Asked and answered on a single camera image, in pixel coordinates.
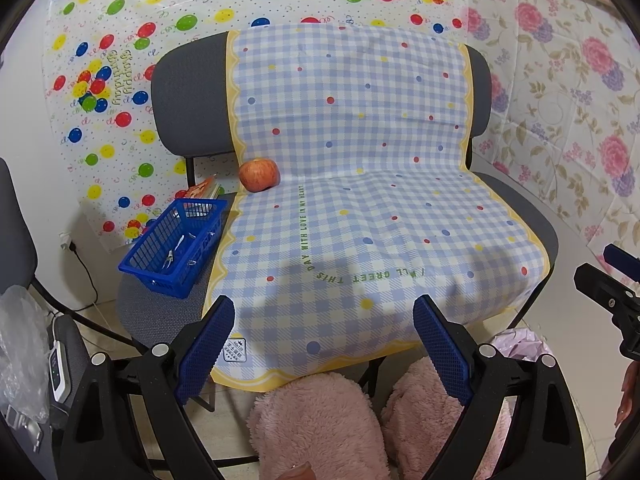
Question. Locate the silver metal clip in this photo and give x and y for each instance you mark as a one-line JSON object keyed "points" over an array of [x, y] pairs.
{"points": [[168, 257]]}

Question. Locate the pink trash bag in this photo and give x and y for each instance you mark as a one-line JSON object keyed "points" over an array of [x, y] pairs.
{"points": [[520, 345]]}

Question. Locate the grey office chair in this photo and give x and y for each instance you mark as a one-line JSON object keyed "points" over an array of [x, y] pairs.
{"points": [[195, 90]]}

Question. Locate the blue plastic basket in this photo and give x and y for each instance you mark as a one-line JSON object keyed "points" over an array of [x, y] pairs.
{"points": [[150, 275]]}

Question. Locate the balloon printed plastic sheet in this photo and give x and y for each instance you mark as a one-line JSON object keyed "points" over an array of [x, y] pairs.
{"points": [[150, 20]]}

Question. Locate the floral printed plastic sheet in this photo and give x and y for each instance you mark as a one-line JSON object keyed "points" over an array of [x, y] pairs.
{"points": [[560, 110]]}

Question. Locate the orange snack packet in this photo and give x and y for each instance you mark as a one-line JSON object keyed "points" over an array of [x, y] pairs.
{"points": [[200, 190]]}

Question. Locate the blue checkered dotted cloth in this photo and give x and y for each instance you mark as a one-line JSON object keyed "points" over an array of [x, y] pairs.
{"points": [[360, 185]]}

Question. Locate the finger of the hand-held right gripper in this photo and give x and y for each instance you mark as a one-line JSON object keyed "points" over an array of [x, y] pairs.
{"points": [[620, 259], [600, 282]]}

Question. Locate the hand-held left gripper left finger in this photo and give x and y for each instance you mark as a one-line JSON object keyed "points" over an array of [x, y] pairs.
{"points": [[205, 350]]}

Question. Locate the person's right hand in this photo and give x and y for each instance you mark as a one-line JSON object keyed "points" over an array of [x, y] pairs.
{"points": [[630, 395]]}

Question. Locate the person's left leg pink fleece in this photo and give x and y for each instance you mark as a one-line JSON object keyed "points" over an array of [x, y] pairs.
{"points": [[320, 425]]}

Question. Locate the grey side chair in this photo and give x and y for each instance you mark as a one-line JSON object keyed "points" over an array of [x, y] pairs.
{"points": [[15, 230]]}

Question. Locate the white wall plug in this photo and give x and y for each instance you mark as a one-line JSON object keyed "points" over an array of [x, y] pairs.
{"points": [[66, 241]]}

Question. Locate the clear plastic bag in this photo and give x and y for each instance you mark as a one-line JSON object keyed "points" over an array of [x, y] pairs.
{"points": [[22, 350]]}

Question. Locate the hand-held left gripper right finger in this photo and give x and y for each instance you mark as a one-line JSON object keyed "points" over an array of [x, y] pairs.
{"points": [[442, 350]]}

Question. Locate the person's left hand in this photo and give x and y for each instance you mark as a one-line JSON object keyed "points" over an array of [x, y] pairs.
{"points": [[297, 473]]}

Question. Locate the red apple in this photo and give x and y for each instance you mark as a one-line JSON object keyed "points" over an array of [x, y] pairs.
{"points": [[259, 175]]}

